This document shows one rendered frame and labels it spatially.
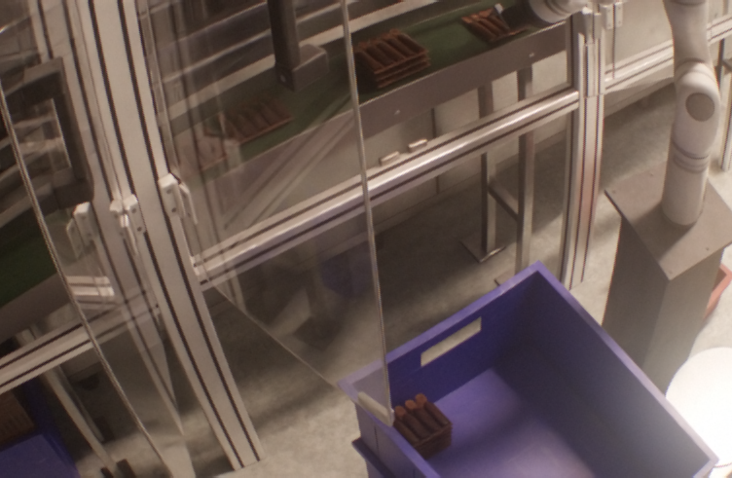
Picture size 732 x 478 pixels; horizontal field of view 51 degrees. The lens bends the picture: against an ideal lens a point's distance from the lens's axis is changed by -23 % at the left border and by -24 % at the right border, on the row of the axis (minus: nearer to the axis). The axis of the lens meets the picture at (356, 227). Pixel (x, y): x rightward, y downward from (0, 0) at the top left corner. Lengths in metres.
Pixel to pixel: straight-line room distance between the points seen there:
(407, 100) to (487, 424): 0.58
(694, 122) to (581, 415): 0.62
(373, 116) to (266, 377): 0.72
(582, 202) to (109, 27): 1.16
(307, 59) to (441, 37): 0.87
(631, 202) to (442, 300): 0.70
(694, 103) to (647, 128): 1.26
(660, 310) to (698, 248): 0.15
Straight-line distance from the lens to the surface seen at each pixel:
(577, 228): 1.99
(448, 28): 1.68
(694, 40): 1.36
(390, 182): 1.53
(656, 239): 1.52
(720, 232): 1.58
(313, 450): 1.91
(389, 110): 1.54
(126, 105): 1.19
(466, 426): 1.66
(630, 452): 1.64
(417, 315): 2.10
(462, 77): 1.60
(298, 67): 0.79
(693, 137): 1.41
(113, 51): 1.14
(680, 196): 1.50
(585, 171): 1.88
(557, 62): 2.17
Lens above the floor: 1.65
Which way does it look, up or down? 46 degrees down
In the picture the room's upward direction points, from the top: 7 degrees counter-clockwise
